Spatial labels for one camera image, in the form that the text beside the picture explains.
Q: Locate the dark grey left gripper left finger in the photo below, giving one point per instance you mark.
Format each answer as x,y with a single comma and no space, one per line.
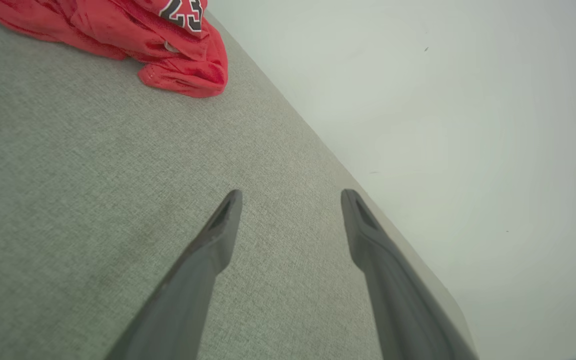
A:
178,300

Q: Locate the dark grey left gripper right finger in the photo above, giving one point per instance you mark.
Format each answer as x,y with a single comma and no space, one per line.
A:
408,310

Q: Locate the red Bulls 23 shorts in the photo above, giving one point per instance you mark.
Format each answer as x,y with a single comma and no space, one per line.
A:
183,65

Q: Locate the grey fabric sofa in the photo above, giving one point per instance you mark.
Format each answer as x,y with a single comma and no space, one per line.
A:
93,200

